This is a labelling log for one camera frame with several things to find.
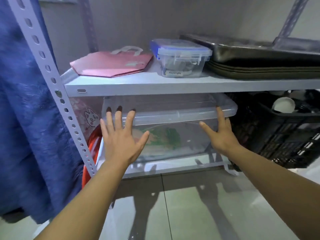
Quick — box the person's right forearm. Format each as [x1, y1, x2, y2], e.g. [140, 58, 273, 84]
[227, 144, 320, 240]

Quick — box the white metal shelf rack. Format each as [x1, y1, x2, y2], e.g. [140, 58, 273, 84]
[7, 0, 320, 179]

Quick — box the dark olive tray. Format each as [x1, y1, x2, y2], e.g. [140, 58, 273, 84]
[209, 68, 320, 80]
[206, 60, 320, 73]

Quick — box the pink paper bag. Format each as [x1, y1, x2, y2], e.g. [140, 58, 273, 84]
[69, 46, 153, 78]

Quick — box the blue fabric cloth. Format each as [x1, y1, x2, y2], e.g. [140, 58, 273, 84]
[0, 0, 86, 225]

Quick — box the plate with green pattern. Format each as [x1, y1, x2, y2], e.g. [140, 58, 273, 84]
[132, 122, 213, 158]

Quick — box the white cup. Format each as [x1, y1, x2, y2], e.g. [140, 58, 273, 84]
[272, 97, 296, 113]

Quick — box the large clear plastic storage box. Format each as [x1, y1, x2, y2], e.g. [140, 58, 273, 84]
[101, 93, 238, 163]

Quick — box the person's right hand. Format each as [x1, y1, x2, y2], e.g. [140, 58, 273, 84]
[199, 106, 242, 156]

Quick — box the person's left forearm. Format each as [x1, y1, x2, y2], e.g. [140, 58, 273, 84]
[34, 161, 137, 240]

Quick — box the silver metal tray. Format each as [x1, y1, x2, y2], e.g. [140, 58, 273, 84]
[179, 33, 320, 67]

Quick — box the small clear blue-sealed container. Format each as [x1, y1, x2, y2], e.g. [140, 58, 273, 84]
[150, 38, 213, 78]

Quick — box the pink cat print bag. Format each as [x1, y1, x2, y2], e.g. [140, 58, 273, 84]
[69, 97, 104, 138]

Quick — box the grey packet with white label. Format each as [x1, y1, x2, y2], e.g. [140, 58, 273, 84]
[163, 58, 198, 77]

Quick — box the red round hoop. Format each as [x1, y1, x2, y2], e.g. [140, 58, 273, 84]
[82, 124, 103, 190]

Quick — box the black plastic crate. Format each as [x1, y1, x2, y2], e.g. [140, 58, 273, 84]
[225, 90, 320, 171]

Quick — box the person's left hand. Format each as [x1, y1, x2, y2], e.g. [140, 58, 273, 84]
[100, 105, 150, 171]

